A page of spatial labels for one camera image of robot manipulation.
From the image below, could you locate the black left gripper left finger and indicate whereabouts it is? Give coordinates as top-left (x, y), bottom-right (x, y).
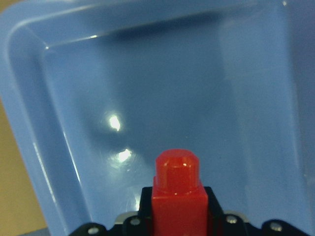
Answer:
top-left (70, 187), bottom-right (153, 236)

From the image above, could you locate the red block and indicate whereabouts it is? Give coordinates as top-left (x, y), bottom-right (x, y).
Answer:
top-left (151, 149), bottom-right (208, 236)

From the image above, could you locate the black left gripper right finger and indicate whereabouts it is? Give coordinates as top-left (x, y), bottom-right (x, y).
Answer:
top-left (205, 187), bottom-right (307, 236)

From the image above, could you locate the blue plastic tray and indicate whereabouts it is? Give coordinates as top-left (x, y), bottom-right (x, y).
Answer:
top-left (0, 0), bottom-right (315, 236)

